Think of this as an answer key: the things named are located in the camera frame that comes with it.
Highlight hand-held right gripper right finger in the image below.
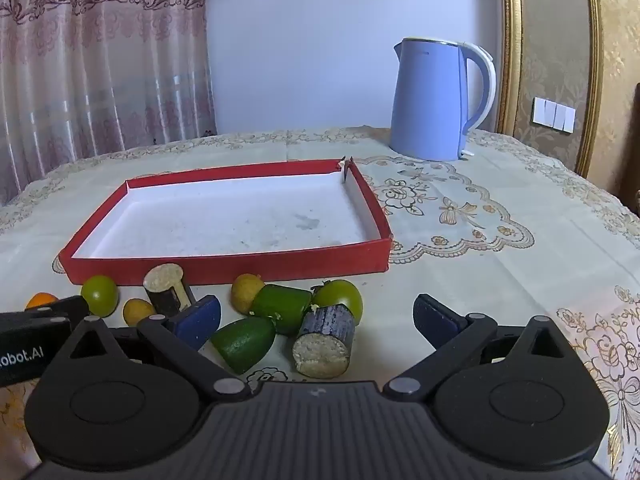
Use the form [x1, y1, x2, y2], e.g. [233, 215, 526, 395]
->
[382, 293, 585, 404]

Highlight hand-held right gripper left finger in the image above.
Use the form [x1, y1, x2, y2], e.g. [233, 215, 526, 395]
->
[50, 296, 251, 404]

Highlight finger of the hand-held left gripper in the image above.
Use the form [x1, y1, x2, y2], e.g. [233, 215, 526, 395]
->
[30, 296, 91, 330]

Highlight orange tangerine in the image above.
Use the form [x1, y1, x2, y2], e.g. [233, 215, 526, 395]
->
[26, 292, 60, 311]

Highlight green tangerine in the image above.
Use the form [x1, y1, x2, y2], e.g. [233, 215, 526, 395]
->
[80, 275, 120, 318]

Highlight green cucumber piece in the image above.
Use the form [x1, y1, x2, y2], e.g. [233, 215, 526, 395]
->
[249, 284, 313, 336]
[210, 316, 277, 375]

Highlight small eggplant piece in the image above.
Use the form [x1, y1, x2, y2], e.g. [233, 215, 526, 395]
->
[143, 263, 197, 318]

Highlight yellow longan fruit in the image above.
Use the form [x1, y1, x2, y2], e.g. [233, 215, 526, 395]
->
[230, 273, 266, 315]

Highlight small yellow loquat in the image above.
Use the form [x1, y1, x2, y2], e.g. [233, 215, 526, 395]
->
[122, 298, 157, 326]

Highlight green tomato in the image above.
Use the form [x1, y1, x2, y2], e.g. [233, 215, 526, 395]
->
[312, 279, 364, 326]

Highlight red cardboard tray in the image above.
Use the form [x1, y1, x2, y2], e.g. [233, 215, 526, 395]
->
[57, 156, 393, 287]

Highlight embroidered beige tablecloth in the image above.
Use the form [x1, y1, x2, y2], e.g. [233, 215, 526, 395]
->
[0, 125, 640, 480]

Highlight blue electric kettle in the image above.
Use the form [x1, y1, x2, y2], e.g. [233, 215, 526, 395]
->
[389, 36, 497, 162]

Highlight patterned pink curtain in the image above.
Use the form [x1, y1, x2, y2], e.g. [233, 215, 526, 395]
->
[0, 0, 217, 206]

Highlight gold moulding strip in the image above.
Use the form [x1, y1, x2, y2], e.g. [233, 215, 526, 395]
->
[575, 0, 606, 178]
[496, 0, 524, 136]

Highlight white light switch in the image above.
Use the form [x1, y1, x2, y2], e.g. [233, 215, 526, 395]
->
[531, 96, 576, 134]

